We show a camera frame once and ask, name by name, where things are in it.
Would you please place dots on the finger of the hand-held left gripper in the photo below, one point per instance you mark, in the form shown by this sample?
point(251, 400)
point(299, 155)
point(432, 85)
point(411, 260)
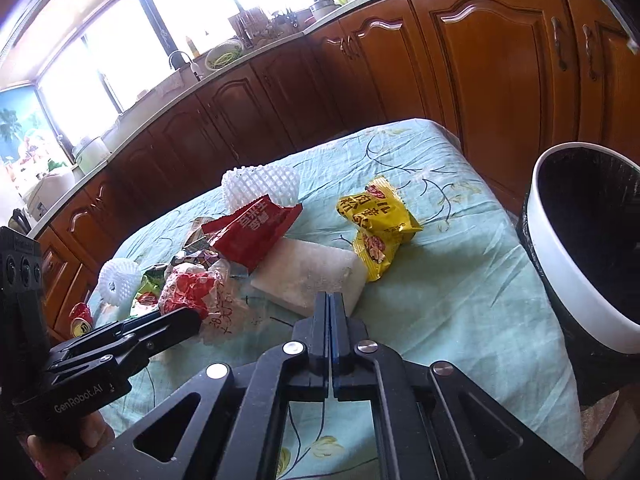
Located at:
point(170, 325)
point(115, 331)

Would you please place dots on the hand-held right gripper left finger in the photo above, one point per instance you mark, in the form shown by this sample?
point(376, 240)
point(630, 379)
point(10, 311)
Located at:
point(320, 332)

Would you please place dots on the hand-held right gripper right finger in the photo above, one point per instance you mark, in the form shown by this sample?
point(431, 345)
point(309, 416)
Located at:
point(341, 332)

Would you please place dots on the red drink can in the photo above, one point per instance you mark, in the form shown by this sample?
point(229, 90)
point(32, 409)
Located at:
point(80, 317)

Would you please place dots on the red white plastic bag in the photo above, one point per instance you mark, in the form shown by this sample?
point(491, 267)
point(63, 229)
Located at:
point(192, 287)

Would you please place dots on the green snack packet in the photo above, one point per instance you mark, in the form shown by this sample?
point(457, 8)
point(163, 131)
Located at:
point(150, 285)

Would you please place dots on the small white foam fruit net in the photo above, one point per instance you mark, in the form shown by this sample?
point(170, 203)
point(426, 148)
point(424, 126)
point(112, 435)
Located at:
point(117, 282)

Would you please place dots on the white foam block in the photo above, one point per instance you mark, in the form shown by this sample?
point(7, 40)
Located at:
point(310, 275)

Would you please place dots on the yellow snack packet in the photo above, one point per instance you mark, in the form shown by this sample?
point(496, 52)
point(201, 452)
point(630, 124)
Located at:
point(372, 257)
point(375, 207)

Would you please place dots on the patterned foil wrapper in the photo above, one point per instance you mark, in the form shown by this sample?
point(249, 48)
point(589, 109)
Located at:
point(197, 242)

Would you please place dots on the red snack packet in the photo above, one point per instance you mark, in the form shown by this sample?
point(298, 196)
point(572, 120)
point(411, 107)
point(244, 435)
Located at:
point(250, 235)

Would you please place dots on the large white foam fruit net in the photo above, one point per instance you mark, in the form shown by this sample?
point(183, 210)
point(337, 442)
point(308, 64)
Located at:
point(262, 185)

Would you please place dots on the white bin with black bag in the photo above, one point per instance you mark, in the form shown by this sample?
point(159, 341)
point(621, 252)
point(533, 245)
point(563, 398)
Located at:
point(565, 270)

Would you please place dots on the person's left hand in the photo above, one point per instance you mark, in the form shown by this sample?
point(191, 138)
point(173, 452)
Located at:
point(97, 427)

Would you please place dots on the black kettle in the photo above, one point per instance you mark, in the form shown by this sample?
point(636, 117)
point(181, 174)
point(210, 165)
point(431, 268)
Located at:
point(17, 220)

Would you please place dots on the green floral tablecloth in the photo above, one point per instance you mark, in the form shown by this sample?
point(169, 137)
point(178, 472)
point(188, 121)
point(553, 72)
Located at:
point(450, 310)

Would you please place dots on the white rice cooker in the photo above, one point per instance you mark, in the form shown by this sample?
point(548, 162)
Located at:
point(50, 190)

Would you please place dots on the pale green lidded pot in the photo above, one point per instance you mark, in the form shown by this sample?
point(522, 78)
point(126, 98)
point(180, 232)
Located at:
point(92, 152)

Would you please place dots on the white dish cloth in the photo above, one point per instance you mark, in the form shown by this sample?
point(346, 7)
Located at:
point(169, 83)

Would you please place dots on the metal sink faucet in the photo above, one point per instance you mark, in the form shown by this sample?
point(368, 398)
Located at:
point(178, 57)

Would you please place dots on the white colander with green vegetables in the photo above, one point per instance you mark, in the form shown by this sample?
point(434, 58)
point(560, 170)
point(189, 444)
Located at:
point(223, 54)

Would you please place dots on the yellow squeeze bottle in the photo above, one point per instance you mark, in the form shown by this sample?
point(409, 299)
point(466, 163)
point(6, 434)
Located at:
point(192, 46)

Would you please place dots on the kitchen window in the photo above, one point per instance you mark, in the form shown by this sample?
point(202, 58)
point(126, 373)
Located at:
point(125, 45)

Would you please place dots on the wooden base cabinets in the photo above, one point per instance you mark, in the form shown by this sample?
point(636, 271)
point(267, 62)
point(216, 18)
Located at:
point(480, 60)

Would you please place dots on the dark kitchen utensils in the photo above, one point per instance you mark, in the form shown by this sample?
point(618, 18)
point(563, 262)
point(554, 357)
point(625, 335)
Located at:
point(287, 19)

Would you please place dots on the steel lidded pot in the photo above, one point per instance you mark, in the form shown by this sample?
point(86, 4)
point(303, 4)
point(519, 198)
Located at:
point(322, 7)

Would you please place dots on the wall poster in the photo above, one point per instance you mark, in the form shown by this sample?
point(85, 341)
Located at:
point(17, 125)

